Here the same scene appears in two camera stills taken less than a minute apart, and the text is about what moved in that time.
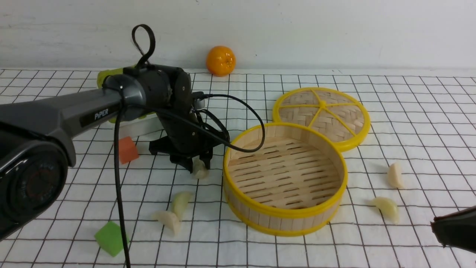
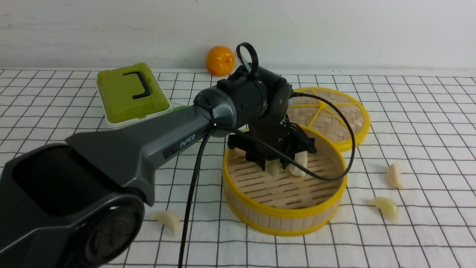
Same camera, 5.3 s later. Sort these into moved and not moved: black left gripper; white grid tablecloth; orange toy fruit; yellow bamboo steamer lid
Moved: black left gripper
Not moved: yellow bamboo steamer lid; white grid tablecloth; orange toy fruit
